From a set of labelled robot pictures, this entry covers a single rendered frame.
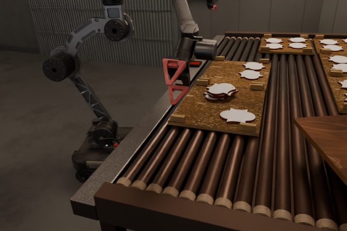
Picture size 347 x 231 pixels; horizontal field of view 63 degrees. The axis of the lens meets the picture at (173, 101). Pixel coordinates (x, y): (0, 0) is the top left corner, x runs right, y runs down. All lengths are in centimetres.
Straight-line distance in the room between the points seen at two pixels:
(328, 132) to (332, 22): 300
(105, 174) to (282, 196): 52
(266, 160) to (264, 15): 324
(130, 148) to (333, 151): 63
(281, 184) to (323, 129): 20
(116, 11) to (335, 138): 149
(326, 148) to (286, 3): 328
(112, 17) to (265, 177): 143
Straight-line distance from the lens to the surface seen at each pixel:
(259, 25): 410
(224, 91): 130
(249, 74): 159
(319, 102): 140
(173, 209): 75
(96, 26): 209
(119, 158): 99
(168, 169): 92
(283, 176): 92
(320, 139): 89
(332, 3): 383
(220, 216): 74
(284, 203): 84
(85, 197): 88
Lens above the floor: 149
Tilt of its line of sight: 25 degrees down
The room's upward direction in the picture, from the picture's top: 3 degrees counter-clockwise
